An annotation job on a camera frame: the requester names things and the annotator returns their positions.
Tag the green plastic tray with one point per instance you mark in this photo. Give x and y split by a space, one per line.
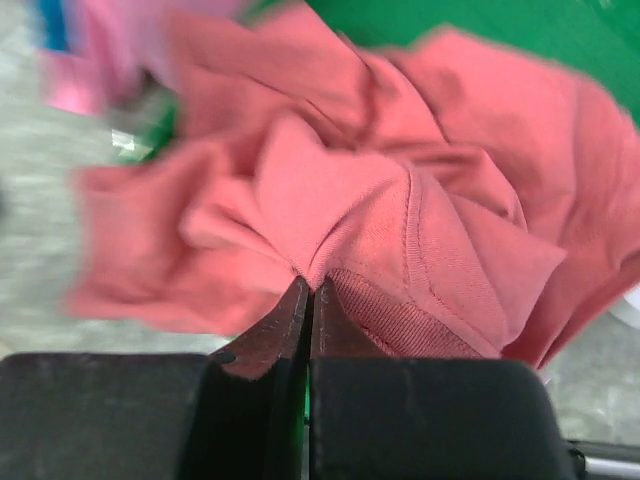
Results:
500 25

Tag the salmon red t shirt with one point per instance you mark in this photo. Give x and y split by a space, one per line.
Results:
468 200

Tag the teal blue hanging shirt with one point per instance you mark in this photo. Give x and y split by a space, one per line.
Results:
56 21

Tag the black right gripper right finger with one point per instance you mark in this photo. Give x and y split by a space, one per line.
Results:
334 334

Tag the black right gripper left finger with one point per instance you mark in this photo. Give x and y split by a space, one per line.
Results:
278 335

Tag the pink hanging t shirt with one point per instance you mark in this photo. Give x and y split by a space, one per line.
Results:
114 46

